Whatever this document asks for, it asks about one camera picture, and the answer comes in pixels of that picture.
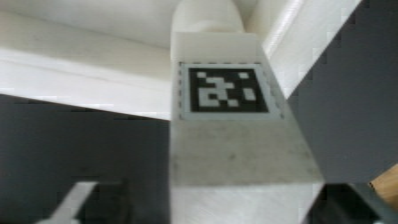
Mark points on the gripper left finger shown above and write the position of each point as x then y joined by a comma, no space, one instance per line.
94,205

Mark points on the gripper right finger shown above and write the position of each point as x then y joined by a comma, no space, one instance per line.
350,205

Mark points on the white table leg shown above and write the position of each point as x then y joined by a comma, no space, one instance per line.
243,177

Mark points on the white square table top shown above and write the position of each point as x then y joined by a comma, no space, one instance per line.
85,47

